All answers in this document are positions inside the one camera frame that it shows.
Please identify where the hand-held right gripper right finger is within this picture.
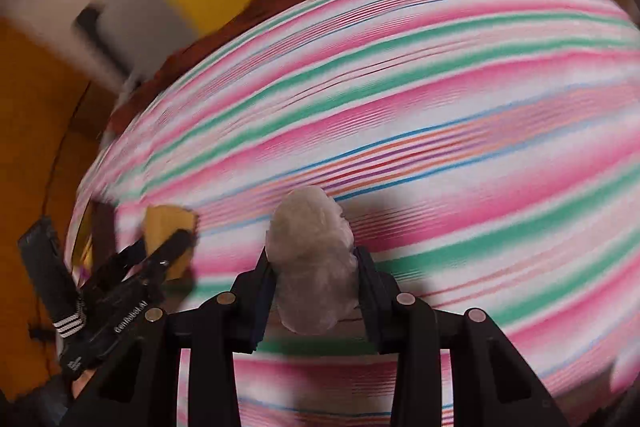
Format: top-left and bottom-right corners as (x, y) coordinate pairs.
(354, 246), (571, 427)

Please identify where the clear lump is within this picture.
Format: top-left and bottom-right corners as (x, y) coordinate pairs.
(264, 187), (360, 335)

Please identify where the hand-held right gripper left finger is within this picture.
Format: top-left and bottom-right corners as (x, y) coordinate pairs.
(62, 252), (276, 427)

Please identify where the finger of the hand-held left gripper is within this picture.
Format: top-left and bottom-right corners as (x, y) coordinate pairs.
(145, 229), (196, 280)
(82, 237), (148, 293)

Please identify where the black striped bar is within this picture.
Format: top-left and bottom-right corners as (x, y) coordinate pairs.
(17, 216), (86, 340)

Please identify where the wooden wardrobe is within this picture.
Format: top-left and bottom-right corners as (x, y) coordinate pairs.
(0, 17), (121, 408)

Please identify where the striped tablecloth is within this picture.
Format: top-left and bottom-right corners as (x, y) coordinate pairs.
(67, 0), (640, 427)

